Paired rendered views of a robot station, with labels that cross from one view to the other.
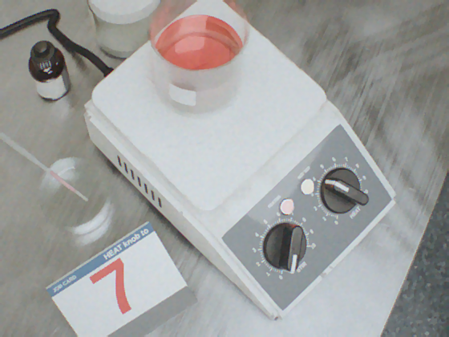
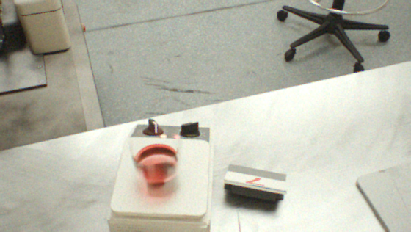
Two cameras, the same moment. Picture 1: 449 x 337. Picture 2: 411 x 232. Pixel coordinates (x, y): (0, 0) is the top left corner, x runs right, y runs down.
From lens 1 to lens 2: 0.54 m
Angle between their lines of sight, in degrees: 57
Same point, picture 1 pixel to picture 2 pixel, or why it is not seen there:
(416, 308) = not seen: outside the picture
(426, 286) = not seen: outside the picture
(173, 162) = (201, 163)
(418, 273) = not seen: outside the picture
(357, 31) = (60, 194)
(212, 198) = (201, 143)
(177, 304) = (237, 168)
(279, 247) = (192, 132)
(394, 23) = (42, 183)
